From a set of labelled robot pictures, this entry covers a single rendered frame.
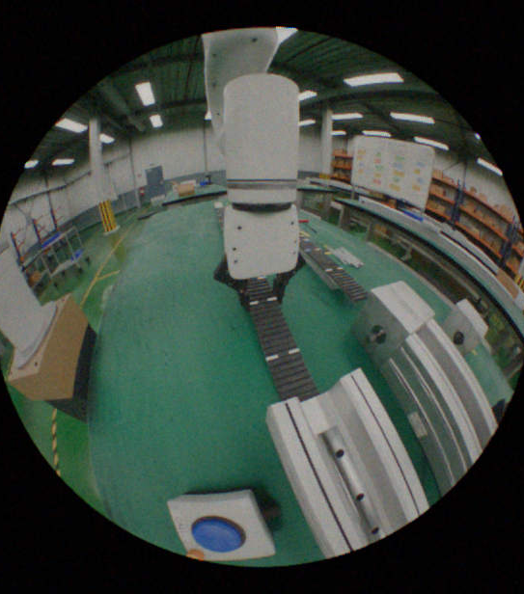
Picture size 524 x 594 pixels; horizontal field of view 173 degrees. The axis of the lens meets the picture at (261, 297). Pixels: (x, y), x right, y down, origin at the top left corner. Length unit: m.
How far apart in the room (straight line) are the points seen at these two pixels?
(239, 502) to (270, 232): 0.28
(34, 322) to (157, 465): 0.34
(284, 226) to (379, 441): 0.25
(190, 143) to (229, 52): 11.07
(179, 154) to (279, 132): 11.03
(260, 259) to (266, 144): 0.14
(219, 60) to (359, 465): 0.46
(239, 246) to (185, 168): 10.92
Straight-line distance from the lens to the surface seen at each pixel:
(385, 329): 0.27
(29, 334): 0.45
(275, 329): 0.28
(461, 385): 0.34
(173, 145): 11.29
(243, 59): 0.27
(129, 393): 0.31
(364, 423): 0.18
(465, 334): 0.45
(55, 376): 0.40
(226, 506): 0.19
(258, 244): 0.22
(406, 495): 0.21
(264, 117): 0.19
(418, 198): 3.00
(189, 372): 0.28
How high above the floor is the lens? 1.02
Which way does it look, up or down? 41 degrees down
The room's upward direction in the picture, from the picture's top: straight up
